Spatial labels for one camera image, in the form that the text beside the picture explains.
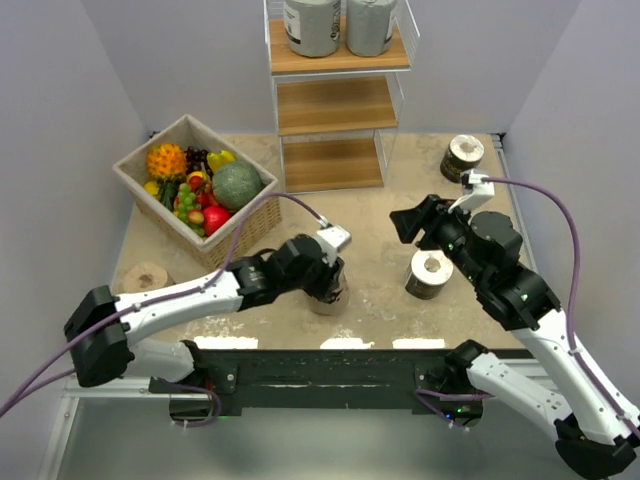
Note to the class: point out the white wire wooden shelf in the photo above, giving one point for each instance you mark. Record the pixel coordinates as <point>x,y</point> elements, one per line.
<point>337,115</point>

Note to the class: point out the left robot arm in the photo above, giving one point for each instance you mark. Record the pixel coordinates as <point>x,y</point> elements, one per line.
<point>110,336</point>

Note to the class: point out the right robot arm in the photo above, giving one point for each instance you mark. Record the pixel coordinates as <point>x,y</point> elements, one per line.
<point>593,426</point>

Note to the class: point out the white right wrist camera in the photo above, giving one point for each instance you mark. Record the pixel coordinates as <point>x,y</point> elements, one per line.
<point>477,190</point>

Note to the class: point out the orange pineapple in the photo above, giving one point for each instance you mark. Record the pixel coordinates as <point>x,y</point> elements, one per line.
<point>166,162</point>

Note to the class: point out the green grape bunch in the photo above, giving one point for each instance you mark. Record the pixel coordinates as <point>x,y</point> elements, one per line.
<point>184,202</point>

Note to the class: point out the red apple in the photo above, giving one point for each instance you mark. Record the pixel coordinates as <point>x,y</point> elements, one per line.
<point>215,217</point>

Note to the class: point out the black white roll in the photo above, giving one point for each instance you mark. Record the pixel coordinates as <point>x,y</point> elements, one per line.
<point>427,274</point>

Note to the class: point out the yellow bananas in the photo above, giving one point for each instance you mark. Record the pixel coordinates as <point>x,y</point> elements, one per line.
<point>216,161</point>

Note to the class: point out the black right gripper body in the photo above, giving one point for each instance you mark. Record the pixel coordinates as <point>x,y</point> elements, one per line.
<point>448,231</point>

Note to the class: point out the brown roll edge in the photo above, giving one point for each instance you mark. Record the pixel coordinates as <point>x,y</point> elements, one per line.
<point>144,277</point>

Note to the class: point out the black white roll back corner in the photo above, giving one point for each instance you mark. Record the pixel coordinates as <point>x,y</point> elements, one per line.
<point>464,152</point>

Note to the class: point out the brown roll table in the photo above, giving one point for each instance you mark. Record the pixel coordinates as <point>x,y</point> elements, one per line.
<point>335,300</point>

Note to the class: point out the red yellow peach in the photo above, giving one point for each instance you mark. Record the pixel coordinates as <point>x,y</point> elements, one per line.
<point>195,217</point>

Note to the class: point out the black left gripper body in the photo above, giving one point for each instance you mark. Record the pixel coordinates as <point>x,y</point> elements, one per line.
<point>317,280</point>

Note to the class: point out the dark purple grapes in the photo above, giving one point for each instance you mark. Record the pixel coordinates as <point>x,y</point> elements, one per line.
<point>196,159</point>

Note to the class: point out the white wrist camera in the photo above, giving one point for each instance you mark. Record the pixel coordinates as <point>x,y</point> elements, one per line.
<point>477,190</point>
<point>332,240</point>

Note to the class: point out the green netted melon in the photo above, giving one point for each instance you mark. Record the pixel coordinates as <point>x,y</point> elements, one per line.
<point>236,184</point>

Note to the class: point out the grey roll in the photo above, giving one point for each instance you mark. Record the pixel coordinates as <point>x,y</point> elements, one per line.
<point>370,26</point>
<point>312,26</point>

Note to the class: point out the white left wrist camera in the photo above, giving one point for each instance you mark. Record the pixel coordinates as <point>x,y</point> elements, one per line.
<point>332,240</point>

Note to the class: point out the wicker basket with cloth liner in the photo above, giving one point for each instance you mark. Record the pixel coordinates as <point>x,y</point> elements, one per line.
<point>155,198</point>

